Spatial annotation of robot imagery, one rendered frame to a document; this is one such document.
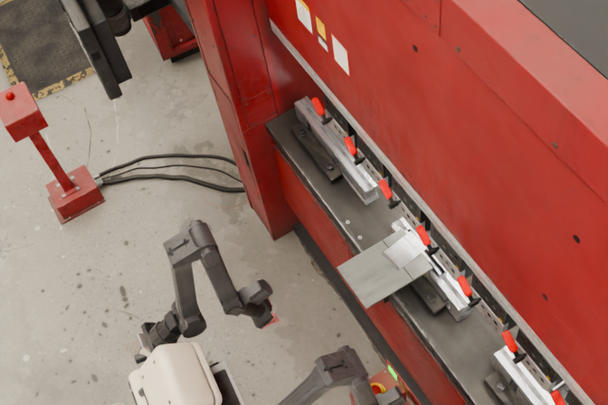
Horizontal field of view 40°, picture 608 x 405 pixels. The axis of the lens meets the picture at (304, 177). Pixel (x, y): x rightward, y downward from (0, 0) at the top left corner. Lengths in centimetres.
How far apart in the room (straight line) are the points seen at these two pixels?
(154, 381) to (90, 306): 177
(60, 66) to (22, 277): 135
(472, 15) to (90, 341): 281
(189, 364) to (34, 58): 311
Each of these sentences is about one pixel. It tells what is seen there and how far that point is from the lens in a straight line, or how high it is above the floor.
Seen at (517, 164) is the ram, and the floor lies 199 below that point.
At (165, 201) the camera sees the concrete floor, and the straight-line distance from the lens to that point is 425.
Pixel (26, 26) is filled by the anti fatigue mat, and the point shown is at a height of 2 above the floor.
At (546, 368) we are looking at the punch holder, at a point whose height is 131.
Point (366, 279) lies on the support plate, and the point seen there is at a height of 100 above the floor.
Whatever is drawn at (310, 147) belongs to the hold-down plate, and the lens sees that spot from 315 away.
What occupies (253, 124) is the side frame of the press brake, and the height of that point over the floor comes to 90.
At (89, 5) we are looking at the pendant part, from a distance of 290.
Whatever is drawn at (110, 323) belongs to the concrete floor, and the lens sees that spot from 400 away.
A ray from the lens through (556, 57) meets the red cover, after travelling 156.
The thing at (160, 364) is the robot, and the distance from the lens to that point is 231.
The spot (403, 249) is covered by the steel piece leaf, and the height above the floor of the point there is 100.
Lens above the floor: 346
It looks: 56 degrees down
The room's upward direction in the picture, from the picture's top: 11 degrees counter-clockwise
